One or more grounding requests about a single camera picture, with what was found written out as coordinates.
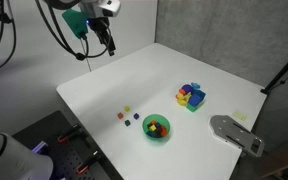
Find grey metal mounting plate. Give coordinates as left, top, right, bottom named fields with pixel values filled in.
left=209, top=114, right=266, bottom=159

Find black stand pole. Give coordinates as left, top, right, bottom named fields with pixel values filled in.
left=260, top=44, right=288, bottom=95

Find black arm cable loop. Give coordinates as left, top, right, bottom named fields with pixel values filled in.
left=34, top=0, right=113, bottom=62

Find black hanging cables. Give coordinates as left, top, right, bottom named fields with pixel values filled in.
left=0, top=0, right=18, bottom=75

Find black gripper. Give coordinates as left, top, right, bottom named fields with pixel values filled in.
left=89, top=16, right=117, bottom=57

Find pale yellow sticker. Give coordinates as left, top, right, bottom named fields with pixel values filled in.
left=232, top=110, right=249, bottom=122

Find green toy block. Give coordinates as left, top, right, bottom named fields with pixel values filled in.
left=185, top=103, right=201, bottom=113

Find yellow toy pieces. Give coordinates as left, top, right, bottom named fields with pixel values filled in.
left=175, top=92, right=192, bottom=107

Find purple round toy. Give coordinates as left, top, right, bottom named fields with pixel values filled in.
left=181, top=83, right=194, bottom=95

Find black clamp orange tip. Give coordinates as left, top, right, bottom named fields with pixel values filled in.
left=75, top=150, right=102, bottom=176
left=57, top=123, right=83, bottom=144

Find black perforated base board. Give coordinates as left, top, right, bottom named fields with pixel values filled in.
left=11, top=110, right=124, bottom=180

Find thin grey cable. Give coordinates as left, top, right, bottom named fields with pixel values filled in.
left=82, top=37, right=93, bottom=73

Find green plastic bowl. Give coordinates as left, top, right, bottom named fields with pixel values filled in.
left=141, top=113, right=171, bottom=143

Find blue open cube toy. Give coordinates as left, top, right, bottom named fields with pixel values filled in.
left=187, top=89, right=207, bottom=108

